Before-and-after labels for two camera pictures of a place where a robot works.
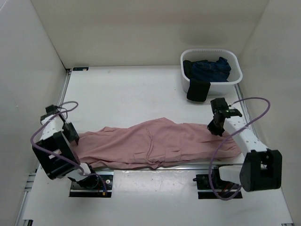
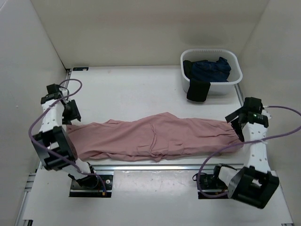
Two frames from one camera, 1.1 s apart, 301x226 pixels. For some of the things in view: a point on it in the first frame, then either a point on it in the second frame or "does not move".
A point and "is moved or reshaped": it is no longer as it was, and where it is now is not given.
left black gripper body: (70, 132) to (71, 112)
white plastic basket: (235, 76) does not move
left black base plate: (76, 190) does not move
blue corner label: (80, 68) does not move
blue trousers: (217, 71) does not move
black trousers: (198, 90) does not move
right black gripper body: (215, 128) to (237, 126)
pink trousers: (155, 143) is moved or reshaped
